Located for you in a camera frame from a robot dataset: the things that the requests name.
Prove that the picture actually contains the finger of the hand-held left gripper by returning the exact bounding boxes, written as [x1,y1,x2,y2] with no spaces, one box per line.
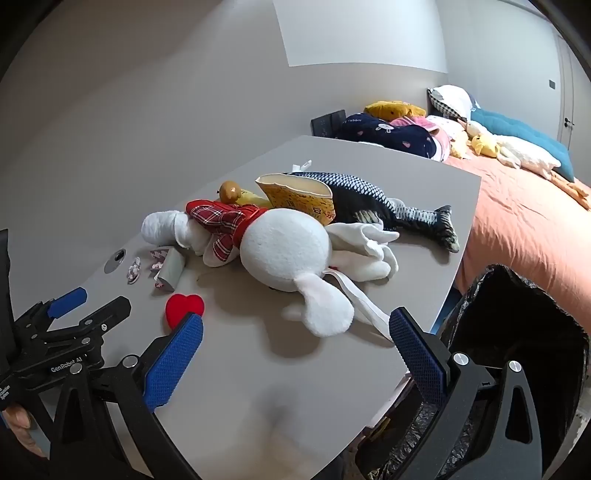
[13,287,88,340]
[44,295,132,354]

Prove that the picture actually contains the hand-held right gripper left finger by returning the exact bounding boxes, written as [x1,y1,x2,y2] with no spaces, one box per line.
[48,313,205,480]

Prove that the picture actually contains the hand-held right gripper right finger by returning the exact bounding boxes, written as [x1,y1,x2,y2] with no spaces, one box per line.
[389,307,543,480]

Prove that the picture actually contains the red heart plush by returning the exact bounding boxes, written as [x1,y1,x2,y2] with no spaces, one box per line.
[165,293,205,330]

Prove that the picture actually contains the grey cardboard tube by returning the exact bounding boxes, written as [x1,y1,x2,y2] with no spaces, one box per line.
[154,249,186,291]

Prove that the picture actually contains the black trash bag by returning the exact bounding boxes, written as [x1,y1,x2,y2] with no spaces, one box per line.
[355,264,591,480]

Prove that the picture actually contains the white towel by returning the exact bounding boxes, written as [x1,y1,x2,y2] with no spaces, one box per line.
[141,209,199,250]

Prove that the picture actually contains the white rabbit plush plaid outfit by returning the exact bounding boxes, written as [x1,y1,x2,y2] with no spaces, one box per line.
[178,198,400,337]

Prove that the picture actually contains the yellow snack bag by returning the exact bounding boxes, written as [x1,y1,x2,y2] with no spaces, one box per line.
[255,173,338,227]

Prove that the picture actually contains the person's left hand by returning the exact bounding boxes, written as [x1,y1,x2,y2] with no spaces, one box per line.
[0,405,47,460]

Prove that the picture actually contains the pink printed wrapper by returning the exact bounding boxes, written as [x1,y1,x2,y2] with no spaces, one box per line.
[148,247,169,288]

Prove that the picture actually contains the small brown plush toy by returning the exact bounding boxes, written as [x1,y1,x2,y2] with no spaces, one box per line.
[218,181,244,204]

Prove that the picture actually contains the bed with orange sheet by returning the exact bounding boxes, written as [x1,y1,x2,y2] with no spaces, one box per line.
[443,152,591,333]

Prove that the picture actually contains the blue grey fish plush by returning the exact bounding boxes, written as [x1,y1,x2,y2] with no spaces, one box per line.
[281,171,460,254]

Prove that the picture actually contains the yellow paper cup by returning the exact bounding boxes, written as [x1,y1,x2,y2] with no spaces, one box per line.
[233,189,273,209]

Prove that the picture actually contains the yellow duck plush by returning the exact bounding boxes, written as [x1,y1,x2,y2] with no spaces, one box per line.
[468,134,499,158]

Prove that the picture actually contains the pink blanket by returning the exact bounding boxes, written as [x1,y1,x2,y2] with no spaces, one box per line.
[390,115,458,162]

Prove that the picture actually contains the navy printed blanket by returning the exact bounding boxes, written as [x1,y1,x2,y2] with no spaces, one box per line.
[333,113,439,160]

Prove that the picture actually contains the white goose plush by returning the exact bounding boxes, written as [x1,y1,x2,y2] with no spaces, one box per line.
[466,121,591,210]

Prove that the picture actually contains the white floral pillow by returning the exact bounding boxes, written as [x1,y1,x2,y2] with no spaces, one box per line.
[425,115,469,144]

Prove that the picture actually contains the teal cushion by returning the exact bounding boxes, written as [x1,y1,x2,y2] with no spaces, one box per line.
[471,108,575,183]

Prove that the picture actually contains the mustard yellow plush pillow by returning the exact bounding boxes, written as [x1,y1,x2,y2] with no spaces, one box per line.
[364,99,428,120]

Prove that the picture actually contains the black chair back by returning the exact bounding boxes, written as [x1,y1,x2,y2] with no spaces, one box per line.
[311,109,347,138]

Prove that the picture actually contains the checkered patchwork pillow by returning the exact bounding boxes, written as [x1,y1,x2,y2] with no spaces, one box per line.
[427,85,476,123]

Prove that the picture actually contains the white door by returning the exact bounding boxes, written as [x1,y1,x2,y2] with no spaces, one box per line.
[556,34,591,148]

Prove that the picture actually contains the white fabric strap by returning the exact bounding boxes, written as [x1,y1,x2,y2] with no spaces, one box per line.
[329,270,393,344]

